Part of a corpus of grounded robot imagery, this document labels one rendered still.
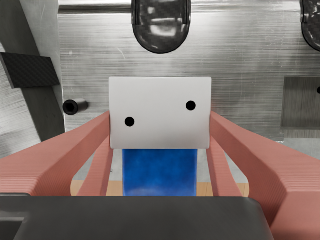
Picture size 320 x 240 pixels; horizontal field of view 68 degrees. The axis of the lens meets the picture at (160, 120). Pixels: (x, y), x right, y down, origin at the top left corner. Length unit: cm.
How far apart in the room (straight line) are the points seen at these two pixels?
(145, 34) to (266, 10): 8
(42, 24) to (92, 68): 13
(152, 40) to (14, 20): 15
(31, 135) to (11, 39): 9
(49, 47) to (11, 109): 8
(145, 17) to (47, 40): 14
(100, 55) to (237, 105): 10
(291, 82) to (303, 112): 3
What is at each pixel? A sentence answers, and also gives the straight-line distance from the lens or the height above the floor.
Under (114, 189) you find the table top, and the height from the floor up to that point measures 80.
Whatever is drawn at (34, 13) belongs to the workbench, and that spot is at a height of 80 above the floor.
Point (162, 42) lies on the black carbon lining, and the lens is 17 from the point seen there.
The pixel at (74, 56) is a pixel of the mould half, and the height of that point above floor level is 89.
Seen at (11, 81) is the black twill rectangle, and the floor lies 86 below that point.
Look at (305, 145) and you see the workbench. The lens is 30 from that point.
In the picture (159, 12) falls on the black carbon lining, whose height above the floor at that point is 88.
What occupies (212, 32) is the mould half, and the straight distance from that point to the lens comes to 17.
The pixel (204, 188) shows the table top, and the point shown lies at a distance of 28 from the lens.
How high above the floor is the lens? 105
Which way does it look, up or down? 80 degrees down
